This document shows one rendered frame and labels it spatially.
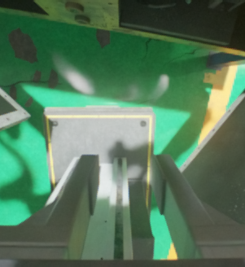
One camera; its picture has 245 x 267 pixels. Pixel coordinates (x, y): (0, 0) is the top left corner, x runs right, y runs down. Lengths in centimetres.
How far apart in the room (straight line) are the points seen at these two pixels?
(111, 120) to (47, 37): 77
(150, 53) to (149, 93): 28
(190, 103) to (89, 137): 82
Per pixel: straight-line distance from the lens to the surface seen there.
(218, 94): 168
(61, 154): 132
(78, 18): 75
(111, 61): 150
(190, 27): 80
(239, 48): 90
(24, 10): 88
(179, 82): 156
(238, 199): 65
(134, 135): 123
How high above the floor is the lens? 150
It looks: 75 degrees down
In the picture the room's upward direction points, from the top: 179 degrees clockwise
